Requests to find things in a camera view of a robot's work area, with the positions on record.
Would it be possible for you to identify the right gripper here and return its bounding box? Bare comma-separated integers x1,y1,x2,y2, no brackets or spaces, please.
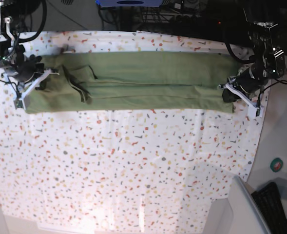
2,45,44,84

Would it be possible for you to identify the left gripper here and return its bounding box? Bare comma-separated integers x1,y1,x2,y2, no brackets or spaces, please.
222,65,268,103

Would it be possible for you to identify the green t-shirt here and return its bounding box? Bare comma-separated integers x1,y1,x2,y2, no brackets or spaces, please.
26,52,240,114

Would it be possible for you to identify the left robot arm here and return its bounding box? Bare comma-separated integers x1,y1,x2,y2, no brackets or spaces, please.
220,0,287,103

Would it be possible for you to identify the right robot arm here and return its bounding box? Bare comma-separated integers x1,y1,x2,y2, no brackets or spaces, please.
0,0,47,83

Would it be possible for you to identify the green tape roll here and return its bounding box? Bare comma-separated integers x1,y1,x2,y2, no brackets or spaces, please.
270,158,283,173

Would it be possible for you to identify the blue box at top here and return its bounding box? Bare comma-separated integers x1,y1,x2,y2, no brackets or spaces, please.
96,0,171,7

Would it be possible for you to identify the black keyboard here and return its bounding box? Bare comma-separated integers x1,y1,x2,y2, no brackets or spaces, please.
251,182,287,234

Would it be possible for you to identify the terrazzo pattern white tablecloth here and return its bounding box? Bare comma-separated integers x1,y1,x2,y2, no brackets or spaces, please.
0,30,275,232

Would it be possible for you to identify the grey plastic bin right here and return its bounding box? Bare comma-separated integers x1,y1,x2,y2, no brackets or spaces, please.
228,176,271,234

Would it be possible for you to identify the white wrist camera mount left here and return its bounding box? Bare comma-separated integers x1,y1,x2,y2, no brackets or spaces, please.
218,77,264,118

